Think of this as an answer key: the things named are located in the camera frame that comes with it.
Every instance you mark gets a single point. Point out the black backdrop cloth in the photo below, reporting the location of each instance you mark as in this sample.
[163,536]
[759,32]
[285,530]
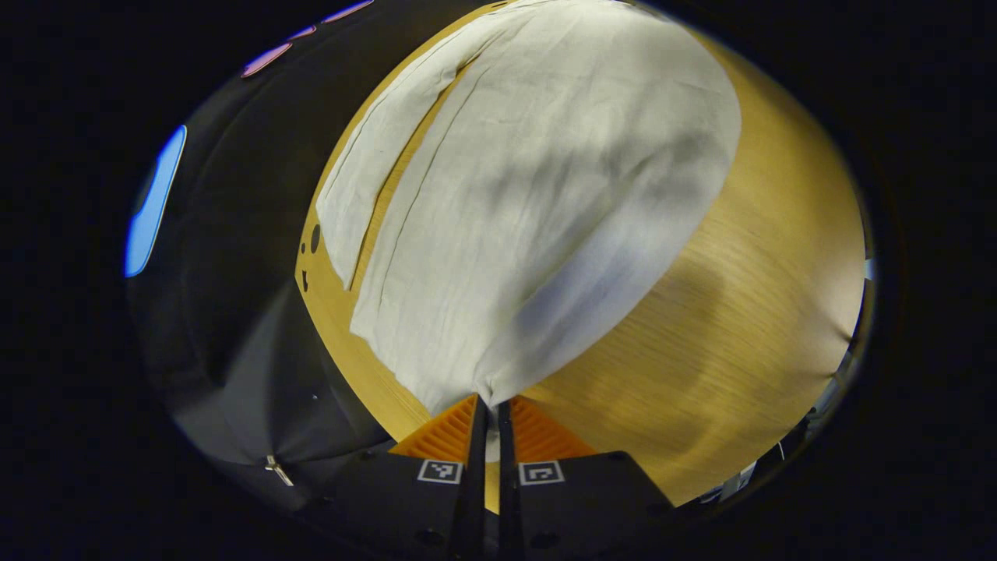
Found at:
[234,273]

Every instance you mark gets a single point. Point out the small metal clip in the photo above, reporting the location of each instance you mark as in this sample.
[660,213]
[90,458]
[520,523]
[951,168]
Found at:
[278,470]

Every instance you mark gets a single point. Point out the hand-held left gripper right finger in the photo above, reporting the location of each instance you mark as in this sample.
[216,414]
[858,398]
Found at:
[508,499]

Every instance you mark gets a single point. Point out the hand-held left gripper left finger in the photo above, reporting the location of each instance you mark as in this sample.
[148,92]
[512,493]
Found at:
[477,483]

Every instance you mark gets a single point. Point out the white jeans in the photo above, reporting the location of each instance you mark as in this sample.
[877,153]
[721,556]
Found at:
[545,195]

